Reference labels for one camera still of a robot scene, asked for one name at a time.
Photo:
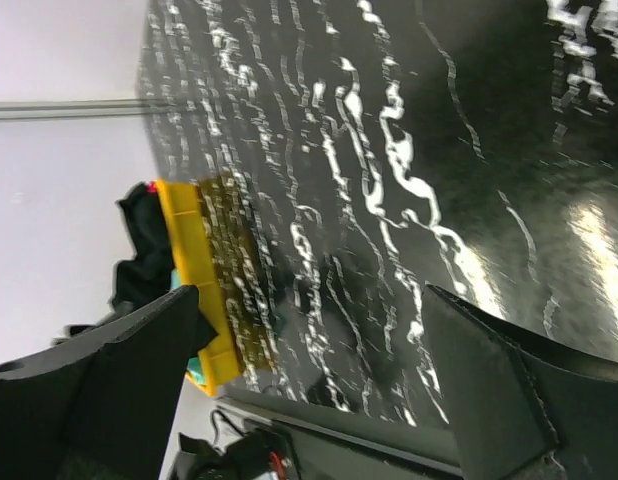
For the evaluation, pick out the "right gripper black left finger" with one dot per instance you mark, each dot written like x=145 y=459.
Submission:
x=106 y=397

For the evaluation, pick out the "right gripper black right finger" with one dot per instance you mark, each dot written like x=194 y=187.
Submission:
x=520 y=406

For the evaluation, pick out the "teal t shirt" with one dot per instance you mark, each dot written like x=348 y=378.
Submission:
x=203 y=335

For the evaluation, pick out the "dark t shirt in bin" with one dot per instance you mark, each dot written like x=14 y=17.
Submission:
x=147 y=275

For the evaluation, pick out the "yellow plastic bin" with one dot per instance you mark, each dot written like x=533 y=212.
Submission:
x=199 y=280

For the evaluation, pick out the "black marble pattern mat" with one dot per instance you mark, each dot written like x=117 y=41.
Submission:
x=348 y=154

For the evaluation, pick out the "aluminium frame rail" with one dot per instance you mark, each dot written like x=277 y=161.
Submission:
x=25 y=111

